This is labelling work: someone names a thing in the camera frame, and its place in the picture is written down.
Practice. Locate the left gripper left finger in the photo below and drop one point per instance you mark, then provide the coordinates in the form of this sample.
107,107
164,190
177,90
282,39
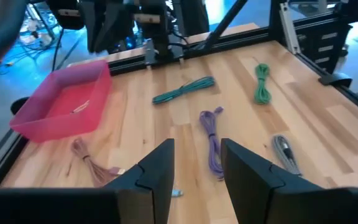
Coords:
154,174

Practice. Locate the black drawer rack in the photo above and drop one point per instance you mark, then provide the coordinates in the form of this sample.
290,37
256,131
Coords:
312,46

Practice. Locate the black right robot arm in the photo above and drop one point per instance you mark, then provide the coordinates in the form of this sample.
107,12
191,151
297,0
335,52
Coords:
160,34

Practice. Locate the black aluminium table frame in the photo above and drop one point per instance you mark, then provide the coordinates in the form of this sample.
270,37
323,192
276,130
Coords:
126,66

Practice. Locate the black table clamp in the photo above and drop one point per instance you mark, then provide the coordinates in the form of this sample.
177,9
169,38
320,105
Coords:
334,80
17,105

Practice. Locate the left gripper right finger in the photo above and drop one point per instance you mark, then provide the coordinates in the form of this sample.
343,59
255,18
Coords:
247,180

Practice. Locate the pink translucent plastic bin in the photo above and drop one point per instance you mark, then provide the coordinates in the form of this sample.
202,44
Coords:
42,124

